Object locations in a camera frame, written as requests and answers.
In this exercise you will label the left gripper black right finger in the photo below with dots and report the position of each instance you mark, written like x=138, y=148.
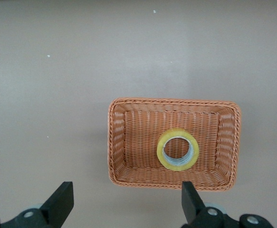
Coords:
x=193, y=204

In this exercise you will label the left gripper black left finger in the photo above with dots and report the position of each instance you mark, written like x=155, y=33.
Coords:
x=55, y=204

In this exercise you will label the clear yellowish tape roll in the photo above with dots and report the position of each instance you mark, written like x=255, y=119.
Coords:
x=177, y=132

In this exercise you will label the brown woven basket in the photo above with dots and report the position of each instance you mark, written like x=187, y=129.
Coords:
x=133, y=142

